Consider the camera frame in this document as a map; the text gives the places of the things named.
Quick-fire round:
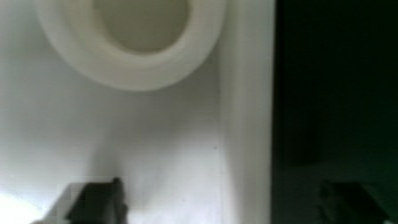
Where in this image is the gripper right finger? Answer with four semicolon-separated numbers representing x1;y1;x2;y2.
318;181;389;224

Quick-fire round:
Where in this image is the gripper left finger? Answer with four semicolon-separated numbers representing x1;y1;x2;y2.
34;178;128;224

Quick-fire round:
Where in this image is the white square tabletop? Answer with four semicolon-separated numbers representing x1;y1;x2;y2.
0;0;276;224

